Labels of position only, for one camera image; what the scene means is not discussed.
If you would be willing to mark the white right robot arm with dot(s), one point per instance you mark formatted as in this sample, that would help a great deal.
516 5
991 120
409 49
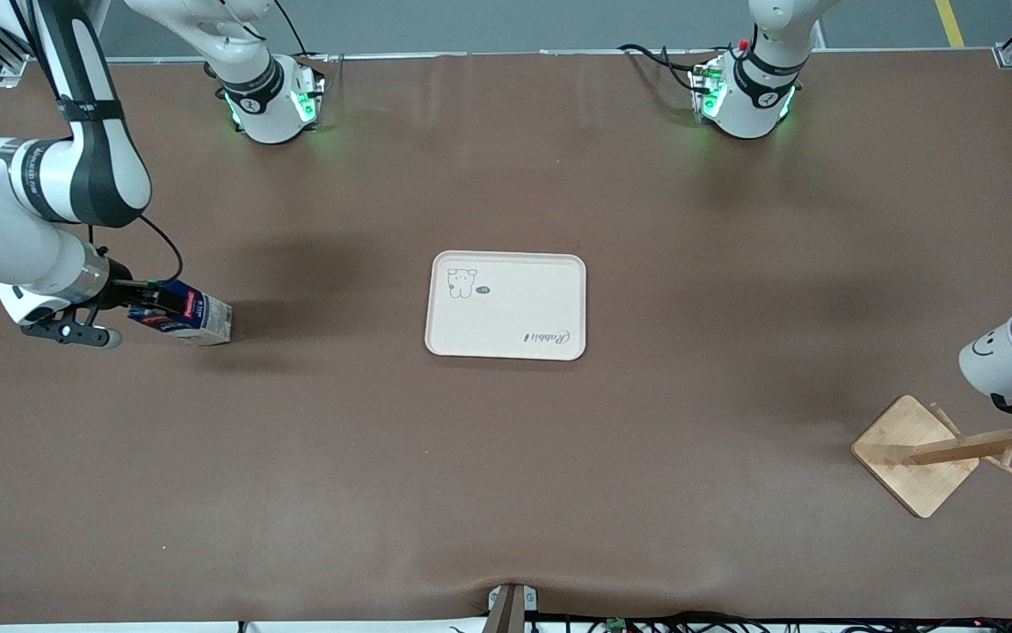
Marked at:
92 167

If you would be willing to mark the cream tray with rabbit print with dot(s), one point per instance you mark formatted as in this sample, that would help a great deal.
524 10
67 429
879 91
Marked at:
506 308

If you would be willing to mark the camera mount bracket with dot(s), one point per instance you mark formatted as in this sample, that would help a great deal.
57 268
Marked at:
506 611

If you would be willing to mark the wooden mug rack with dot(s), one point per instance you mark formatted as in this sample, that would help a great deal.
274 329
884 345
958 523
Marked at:
910 457

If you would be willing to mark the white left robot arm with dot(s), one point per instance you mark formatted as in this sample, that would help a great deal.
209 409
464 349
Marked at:
760 97

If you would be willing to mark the brown table mat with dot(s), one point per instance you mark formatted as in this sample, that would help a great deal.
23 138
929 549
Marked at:
294 457

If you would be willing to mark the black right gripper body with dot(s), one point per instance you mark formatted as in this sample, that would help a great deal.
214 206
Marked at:
119 289

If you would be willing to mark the blue milk carton green cap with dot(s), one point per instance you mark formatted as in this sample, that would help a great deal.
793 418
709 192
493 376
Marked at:
202 321

